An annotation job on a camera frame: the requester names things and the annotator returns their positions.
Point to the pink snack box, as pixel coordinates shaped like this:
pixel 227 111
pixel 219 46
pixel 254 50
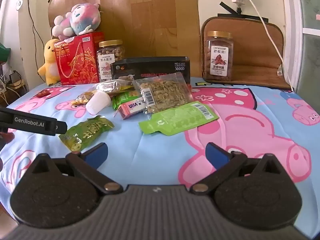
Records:
pixel 130 108

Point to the pig printed blue blanket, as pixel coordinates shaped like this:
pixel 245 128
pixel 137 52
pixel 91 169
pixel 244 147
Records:
pixel 155 142

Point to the gold candy packet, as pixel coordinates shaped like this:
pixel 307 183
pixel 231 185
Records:
pixel 83 97

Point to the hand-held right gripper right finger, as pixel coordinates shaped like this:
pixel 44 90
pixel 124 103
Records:
pixel 216 152

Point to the light green pouch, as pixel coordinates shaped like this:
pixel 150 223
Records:
pixel 175 121

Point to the yellow duck plush toy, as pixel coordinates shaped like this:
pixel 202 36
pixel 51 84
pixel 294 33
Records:
pixel 50 62

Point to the pink and blue plush toy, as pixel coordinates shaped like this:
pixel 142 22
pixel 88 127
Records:
pixel 80 17

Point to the white wall hook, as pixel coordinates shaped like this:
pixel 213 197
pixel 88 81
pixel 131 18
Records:
pixel 18 4

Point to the green plastic item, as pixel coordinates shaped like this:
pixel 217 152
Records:
pixel 3 52

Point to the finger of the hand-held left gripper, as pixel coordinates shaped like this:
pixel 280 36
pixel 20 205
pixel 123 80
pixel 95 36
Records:
pixel 62 128

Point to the small green snack packet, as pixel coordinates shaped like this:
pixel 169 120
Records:
pixel 122 98

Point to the person's left hand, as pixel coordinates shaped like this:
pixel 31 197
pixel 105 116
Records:
pixel 5 137

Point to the cashew jar with gold lid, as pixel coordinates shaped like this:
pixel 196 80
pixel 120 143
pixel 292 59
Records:
pixel 108 55

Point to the black printed box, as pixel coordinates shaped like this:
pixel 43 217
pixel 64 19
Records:
pixel 150 67

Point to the pecan jar with gold lid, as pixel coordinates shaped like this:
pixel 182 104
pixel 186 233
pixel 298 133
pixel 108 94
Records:
pixel 217 55

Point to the white cushion tag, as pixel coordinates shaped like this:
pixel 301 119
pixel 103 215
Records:
pixel 280 70

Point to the diagonal black tape strip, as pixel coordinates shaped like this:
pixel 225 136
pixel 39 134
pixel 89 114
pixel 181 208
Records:
pixel 228 8

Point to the brown seat cushion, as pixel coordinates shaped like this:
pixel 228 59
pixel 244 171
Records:
pixel 252 45

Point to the green pickle snack packet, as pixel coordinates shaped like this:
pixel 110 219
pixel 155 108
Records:
pixel 87 130

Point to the white cup with yellow lid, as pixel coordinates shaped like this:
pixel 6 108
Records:
pixel 97 102

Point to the wooden board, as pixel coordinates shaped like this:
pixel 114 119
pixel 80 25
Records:
pixel 155 17

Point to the clear packet of brown snacks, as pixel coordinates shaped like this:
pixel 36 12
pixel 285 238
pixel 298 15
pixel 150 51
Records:
pixel 110 86

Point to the frosted glass sliding door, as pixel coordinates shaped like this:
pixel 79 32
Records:
pixel 310 55

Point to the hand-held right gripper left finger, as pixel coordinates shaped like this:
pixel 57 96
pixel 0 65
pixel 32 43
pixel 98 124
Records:
pixel 97 152

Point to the red gift box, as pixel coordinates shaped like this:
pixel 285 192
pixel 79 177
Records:
pixel 75 62

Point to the small red packet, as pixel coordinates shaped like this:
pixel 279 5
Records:
pixel 43 93

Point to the long black tape strip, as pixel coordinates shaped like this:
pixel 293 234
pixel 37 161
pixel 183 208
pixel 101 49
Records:
pixel 250 17

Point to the clear bag of seeds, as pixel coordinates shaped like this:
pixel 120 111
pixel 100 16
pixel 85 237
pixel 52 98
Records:
pixel 165 92

